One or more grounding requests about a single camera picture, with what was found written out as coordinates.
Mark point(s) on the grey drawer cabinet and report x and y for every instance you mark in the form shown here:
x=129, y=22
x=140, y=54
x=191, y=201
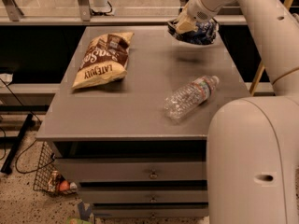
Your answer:
x=125, y=119

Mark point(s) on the white paper at left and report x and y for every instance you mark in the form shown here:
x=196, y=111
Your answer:
x=5, y=79

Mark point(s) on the bottom grey drawer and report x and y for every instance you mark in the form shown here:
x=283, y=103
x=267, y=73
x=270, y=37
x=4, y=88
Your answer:
x=149, y=211

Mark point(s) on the black wire basket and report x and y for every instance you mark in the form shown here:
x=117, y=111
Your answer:
x=45, y=167

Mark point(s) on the brown Late July chip bag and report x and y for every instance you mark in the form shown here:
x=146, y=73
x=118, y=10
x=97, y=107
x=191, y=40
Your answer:
x=105, y=60

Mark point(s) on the top grey drawer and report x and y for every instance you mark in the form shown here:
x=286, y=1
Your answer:
x=130, y=170

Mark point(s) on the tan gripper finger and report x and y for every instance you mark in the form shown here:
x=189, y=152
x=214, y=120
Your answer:
x=184, y=23

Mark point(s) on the middle grey drawer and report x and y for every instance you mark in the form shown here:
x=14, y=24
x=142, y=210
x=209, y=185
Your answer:
x=143, y=195

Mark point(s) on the grey drawer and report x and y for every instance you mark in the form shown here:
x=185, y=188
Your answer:
x=130, y=170
x=149, y=211
x=143, y=195

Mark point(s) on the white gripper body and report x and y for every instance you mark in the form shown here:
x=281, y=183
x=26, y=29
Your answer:
x=197, y=10

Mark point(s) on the wooden yellow ladder frame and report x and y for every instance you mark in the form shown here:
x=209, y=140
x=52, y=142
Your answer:
x=261, y=68

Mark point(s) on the clear plastic water bottle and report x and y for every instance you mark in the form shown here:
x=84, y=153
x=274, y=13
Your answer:
x=185, y=99

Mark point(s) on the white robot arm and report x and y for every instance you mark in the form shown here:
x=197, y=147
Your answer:
x=252, y=148

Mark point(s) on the black metal bar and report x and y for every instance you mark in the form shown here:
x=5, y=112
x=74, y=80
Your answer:
x=15, y=142

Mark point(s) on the snack items in basket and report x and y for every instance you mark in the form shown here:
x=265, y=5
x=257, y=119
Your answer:
x=58, y=185

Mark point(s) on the metal window railing frame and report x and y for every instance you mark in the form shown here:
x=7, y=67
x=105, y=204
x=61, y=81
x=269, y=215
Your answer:
x=88, y=12

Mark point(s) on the blue chip bag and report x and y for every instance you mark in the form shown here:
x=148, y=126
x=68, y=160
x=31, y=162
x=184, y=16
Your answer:
x=205, y=35

